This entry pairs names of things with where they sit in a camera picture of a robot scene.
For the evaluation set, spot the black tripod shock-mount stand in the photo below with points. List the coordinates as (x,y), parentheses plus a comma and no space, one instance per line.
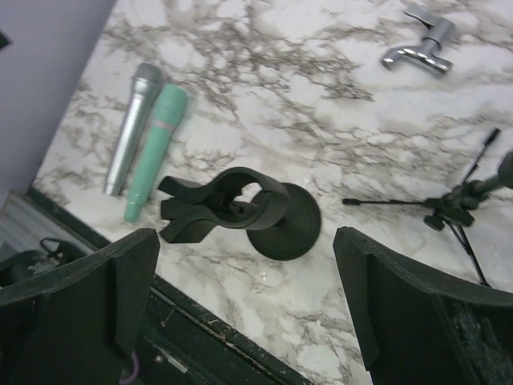
(453,209)

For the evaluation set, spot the teal microphone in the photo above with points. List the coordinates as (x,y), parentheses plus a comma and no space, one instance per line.
(167,114)

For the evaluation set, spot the chrome faucet tap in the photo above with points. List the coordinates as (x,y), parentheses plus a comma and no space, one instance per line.
(439,30)

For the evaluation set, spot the black round-base mic stand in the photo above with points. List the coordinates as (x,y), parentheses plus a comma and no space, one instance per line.
(282,220)

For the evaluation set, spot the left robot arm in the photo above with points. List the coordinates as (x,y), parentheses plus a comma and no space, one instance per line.
(53,253)

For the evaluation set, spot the grey mesh microphone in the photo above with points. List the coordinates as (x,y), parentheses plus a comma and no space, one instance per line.
(146,84)

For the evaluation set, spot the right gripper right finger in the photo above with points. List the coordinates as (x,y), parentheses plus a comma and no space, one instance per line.
(418,325)

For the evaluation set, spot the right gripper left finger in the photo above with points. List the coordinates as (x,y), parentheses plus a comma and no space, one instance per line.
(78,324)

